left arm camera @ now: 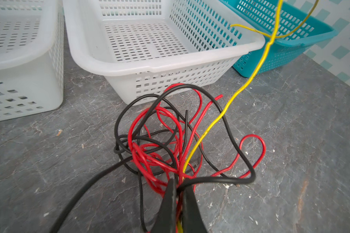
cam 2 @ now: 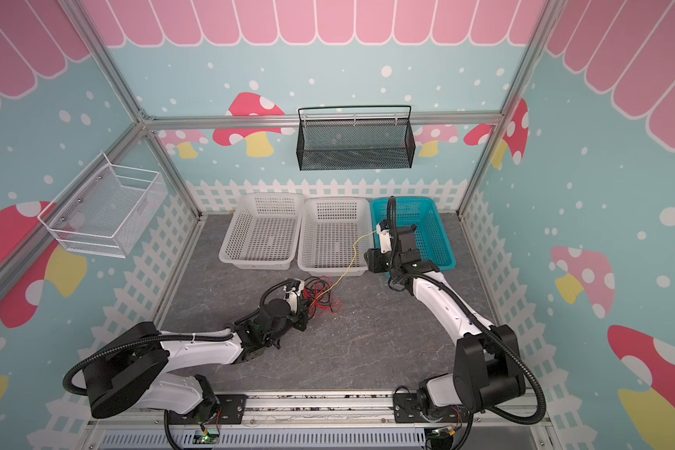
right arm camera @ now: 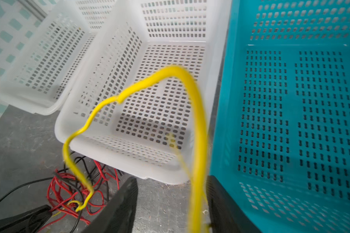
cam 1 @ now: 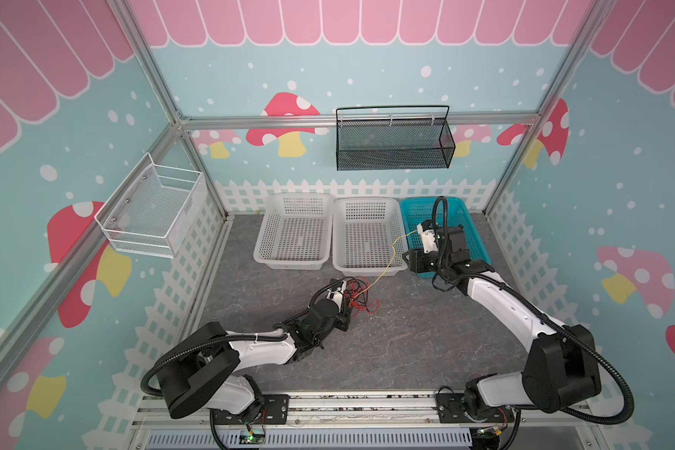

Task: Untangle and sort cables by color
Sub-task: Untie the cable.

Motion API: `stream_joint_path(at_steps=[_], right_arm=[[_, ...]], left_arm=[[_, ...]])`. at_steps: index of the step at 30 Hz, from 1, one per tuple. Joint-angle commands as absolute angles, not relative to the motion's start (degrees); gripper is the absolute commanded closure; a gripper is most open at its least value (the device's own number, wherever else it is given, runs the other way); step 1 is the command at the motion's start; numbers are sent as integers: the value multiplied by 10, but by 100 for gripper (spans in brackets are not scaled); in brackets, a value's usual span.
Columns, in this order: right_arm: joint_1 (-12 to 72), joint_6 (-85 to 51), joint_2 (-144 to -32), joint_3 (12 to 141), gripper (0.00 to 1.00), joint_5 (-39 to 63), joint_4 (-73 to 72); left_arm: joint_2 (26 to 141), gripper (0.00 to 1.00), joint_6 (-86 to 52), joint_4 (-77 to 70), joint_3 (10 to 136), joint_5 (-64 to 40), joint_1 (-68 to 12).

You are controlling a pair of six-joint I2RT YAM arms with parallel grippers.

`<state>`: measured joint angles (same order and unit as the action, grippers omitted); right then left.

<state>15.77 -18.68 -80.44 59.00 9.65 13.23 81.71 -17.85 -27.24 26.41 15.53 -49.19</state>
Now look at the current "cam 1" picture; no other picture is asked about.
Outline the yellow cable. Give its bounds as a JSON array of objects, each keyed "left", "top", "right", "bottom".
[{"left": 353, "top": 229, "right": 423, "bottom": 296}]

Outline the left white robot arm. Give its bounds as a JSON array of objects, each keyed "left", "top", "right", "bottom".
[{"left": 140, "top": 291, "right": 352, "bottom": 423}]

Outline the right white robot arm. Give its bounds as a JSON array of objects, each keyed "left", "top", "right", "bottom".
[{"left": 402, "top": 220, "right": 635, "bottom": 426}]

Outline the teal plastic basket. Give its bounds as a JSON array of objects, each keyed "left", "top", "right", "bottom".
[{"left": 400, "top": 196, "right": 491, "bottom": 279}]

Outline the middle white plastic basket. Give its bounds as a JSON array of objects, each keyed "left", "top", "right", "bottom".
[{"left": 332, "top": 197, "right": 408, "bottom": 278}]

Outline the white plastic basket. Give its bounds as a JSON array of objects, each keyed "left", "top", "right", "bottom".
[
  {"left": 332, "top": 197, "right": 408, "bottom": 278},
  {"left": 253, "top": 193, "right": 334, "bottom": 271}
]

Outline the left white plastic basket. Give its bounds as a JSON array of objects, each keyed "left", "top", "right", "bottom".
[{"left": 253, "top": 193, "right": 334, "bottom": 271}]

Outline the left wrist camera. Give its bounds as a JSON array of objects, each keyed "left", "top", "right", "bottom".
[{"left": 326, "top": 279, "right": 348, "bottom": 308}]

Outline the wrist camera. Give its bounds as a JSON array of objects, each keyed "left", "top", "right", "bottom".
[
  {"left": 416, "top": 219, "right": 439, "bottom": 254},
  {"left": 326, "top": 279, "right": 348, "bottom": 308}
]

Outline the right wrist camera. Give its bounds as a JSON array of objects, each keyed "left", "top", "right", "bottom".
[{"left": 416, "top": 219, "right": 439, "bottom": 254}]

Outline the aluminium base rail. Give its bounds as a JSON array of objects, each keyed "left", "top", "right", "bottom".
[{"left": 128, "top": 390, "right": 597, "bottom": 450}]

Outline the black wire mesh wall basket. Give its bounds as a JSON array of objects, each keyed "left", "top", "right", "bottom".
[{"left": 335, "top": 105, "right": 457, "bottom": 172}]

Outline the white wire wall basket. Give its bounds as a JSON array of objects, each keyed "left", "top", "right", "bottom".
[{"left": 95, "top": 154, "right": 207, "bottom": 259}]

